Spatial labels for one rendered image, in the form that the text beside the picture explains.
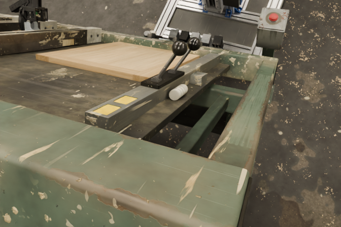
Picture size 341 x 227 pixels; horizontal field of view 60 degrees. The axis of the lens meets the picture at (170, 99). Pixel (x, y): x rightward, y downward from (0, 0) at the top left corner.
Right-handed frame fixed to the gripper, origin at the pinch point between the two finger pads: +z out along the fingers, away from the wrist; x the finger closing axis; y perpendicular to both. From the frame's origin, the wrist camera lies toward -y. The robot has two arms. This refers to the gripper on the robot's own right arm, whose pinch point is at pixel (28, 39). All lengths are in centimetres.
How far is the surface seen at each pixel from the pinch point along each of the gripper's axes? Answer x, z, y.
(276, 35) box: 47, -13, 97
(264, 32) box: 46, -14, 92
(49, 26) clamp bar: 31.4, -2.2, -17.3
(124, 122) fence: -52, 1, 75
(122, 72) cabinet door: -19, 0, 56
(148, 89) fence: -37, -2, 73
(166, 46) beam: 38, -1, 48
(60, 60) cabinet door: -18.8, 0.8, 32.3
